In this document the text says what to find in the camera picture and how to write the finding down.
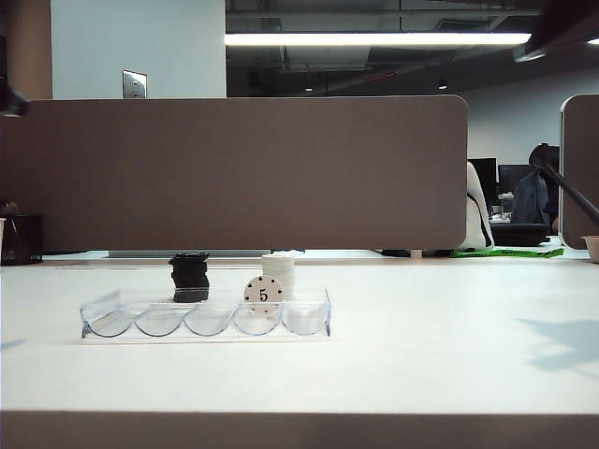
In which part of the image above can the white poker chip marked 5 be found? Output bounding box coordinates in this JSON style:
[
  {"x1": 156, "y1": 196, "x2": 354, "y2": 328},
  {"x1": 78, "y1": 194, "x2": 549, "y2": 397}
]
[{"x1": 243, "y1": 275, "x2": 285, "y2": 315}]

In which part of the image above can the black rounded chair seat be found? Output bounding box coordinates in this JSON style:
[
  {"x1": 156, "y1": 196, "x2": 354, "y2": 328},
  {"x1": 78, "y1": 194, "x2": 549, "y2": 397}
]
[{"x1": 490, "y1": 223, "x2": 551, "y2": 247}]

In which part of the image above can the clear plastic chip tray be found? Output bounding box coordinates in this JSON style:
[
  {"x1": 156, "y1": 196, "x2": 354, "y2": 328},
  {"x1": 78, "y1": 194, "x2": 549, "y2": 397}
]
[{"x1": 79, "y1": 285, "x2": 332, "y2": 339}]

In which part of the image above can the white object with black stripe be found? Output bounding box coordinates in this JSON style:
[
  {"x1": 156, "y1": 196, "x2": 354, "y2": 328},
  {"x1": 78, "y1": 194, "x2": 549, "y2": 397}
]
[{"x1": 465, "y1": 161, "x2": 496, "y2": 249}]

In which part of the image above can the black diagonal stand pole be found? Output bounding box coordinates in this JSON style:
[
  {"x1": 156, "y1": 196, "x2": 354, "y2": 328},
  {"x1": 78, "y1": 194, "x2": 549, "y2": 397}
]
[{"x1": 533, "y1": 156, "x2": 599, "y2": 217}]

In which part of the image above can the black poker chip stack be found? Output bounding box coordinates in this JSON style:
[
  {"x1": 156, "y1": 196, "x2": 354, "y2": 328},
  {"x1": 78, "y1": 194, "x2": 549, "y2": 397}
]
[{"x1": 168, "y1": 251, "x2": 211, "y2": 303}]

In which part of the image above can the long ceiling light strip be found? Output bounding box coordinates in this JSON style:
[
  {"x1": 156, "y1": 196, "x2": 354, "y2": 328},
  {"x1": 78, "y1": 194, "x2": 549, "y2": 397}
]
[{"x1": 224, "y1": 31, "x2": 534, "y2": 47}]

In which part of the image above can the silver wall switch plate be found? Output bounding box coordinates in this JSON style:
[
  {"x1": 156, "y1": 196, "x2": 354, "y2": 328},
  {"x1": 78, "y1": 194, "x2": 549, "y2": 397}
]
[{"x1": 122, "y1": 69, "x2": 149, "y2": 99}]

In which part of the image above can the narrow brown desk partition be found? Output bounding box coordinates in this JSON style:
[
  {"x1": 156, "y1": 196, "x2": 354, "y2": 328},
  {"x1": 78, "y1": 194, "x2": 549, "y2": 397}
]
[{"x1": 560, "y1": 94, "x2": 599, "y2": 250}]

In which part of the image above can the white poker chip stack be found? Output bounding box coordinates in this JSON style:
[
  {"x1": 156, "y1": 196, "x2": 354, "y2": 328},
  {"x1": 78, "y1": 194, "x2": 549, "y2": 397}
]
[{"x1": 260, "y1": 253, "x2": 297, "y2": 303}]

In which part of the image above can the black mesh desk container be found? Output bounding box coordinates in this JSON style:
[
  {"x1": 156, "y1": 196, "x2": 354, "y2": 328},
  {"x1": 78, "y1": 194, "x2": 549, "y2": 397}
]
[{"x1": 2, "y1": 213, "x2": 44, "y2": 266}]

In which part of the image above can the black computer monitor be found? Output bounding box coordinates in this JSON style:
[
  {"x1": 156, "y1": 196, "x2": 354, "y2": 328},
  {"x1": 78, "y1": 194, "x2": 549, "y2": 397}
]
[
  {"x1": 498, "y1": 164, "x2": 534, "y2": 196},
  {"x1": 467, "y1": 157, "x2": 498, "y2": 197}
]

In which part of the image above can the beige paper bowl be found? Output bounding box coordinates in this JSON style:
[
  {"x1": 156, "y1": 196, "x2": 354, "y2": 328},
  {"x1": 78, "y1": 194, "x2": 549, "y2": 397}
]
[{"x1": 578, "y1": 235, "x2": 599, "y2": 263}]

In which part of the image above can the seated person in blue jacket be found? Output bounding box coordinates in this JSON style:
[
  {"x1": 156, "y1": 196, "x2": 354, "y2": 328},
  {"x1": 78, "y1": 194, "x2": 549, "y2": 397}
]
[{"x1": 511, "y1": 143, "x2": 562, "y2": 235}]

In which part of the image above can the wide brown desk partition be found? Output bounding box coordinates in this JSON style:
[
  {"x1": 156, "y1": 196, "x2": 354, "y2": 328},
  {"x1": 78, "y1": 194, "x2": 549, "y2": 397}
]
[{"x1": 0, "y1": 94, "x2": 470, "y2": 252}]

